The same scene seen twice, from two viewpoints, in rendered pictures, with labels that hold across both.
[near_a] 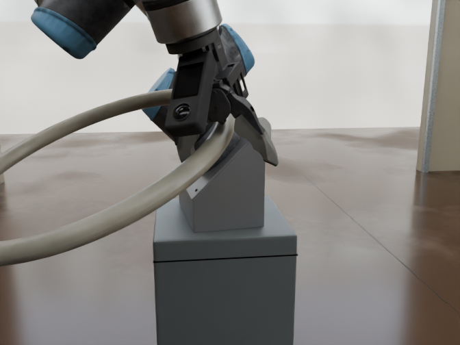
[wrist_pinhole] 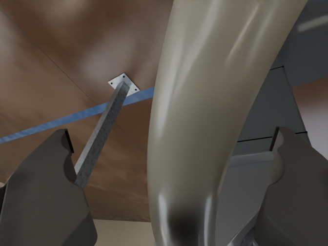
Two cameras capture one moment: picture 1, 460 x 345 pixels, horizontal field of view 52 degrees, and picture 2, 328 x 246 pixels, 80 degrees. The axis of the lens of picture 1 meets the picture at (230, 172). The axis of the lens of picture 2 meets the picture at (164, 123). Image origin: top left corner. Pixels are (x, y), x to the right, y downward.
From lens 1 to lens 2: 0.60 m
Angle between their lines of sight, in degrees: 37
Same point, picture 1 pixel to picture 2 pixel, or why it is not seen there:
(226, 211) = (245, 178)
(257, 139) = (32, 172)
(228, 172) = (246, 212)
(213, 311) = not seen: hidden behind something
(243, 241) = not seen: hidden behind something
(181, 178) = not seen: outside the picture
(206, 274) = (256, 129)
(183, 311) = (272, 104)
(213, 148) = (160, 122)
